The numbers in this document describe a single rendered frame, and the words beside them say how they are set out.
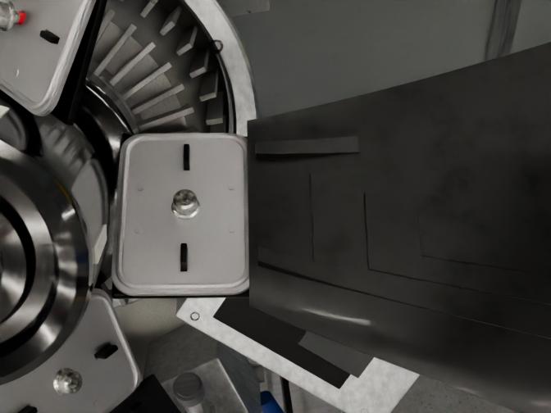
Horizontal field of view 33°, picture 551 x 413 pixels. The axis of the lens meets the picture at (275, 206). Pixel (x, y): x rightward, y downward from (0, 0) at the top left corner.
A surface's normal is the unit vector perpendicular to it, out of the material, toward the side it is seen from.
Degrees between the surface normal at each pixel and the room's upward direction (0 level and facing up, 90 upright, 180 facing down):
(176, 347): 43
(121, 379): 60
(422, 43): 90
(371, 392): 50
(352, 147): 9
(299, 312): 16
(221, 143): 7
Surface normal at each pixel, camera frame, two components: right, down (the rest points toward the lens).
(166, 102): 0.12, 0.28
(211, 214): 0.04, -0.53
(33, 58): -0.66, -0.12
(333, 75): 0.13, 0.84
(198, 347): -0.43, -0.85
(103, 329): 0.76, -0.03
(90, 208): 0.96, -0.28
